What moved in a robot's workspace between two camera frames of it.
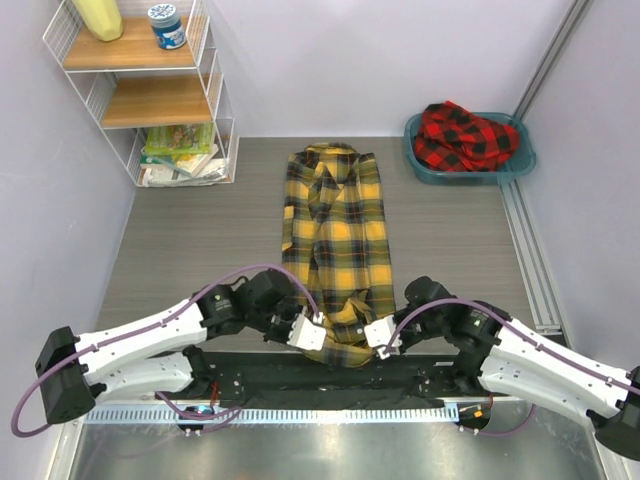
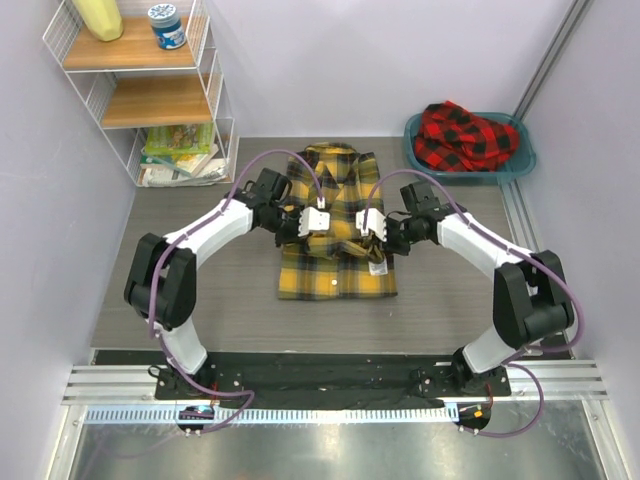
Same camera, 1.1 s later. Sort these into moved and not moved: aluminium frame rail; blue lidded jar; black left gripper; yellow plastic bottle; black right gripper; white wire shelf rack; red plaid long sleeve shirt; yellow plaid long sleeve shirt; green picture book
Moved: black left gripper; black right gripper; yellow plaid long sleeve shirt
Not moved: yellow plastic bottle; blue lidded jar; red plaid long sleeve shirt; aluminium frame rail; green picture book; white wire shelf rack
